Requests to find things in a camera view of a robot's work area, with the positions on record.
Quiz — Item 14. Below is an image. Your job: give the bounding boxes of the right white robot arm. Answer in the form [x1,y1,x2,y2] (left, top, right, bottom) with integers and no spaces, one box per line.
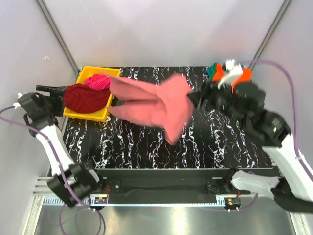
[187,82,313,214]

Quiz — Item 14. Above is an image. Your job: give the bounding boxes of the magenta t shirt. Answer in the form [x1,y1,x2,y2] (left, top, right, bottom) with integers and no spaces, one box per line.
[84,74,111,91]

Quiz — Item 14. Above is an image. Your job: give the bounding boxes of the yellow plastic bin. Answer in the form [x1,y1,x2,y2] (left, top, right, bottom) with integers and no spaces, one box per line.
[63,66,121,122]

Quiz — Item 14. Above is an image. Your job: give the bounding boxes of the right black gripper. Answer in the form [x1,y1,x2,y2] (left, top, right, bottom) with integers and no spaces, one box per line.
[185,76,244,125]

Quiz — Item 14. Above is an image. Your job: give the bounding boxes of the orange folded t shirt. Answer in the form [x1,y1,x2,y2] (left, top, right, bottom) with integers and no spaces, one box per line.
[207,63,252,89]

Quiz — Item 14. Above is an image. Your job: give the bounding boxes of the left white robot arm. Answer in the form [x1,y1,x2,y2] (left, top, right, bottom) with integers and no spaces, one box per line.
[17,85,106,207]

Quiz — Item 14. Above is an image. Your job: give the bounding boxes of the salmon pink t shirt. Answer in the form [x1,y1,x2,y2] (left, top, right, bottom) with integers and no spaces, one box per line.
[108,73,194,145]

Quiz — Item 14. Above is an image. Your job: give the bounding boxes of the left aluminium corner post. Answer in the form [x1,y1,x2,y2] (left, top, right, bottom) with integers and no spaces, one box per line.
[35,0,80,76]

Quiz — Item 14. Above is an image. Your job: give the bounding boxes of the dark red t shirt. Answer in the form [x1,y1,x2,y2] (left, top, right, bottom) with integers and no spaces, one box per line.
[63,84,111,114]

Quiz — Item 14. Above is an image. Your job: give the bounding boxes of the right aluminium corner post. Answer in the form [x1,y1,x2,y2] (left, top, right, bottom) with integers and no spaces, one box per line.
[249,0,293,70]

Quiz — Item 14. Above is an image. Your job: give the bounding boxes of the aluminium frame rail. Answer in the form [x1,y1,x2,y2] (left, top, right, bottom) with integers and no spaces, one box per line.
[31,178,313,209]

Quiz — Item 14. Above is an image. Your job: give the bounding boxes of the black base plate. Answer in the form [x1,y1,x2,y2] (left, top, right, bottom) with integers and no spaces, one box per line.
[98,169,230,205]

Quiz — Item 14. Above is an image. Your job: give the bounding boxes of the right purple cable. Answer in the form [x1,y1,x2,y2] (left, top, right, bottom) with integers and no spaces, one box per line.
[239,59,313,211]

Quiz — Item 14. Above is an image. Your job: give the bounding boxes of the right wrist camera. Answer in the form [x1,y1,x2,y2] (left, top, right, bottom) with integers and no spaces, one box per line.
[217,59,243,89]

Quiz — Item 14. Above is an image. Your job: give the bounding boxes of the aluminium corner post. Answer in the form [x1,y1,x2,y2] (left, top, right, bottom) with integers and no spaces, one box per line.
[35,0,80,76]
[249,0,293,70]

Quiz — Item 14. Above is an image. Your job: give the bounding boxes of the green folded t shirt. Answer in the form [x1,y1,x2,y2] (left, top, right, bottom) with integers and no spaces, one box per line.
[207,63,219,79]

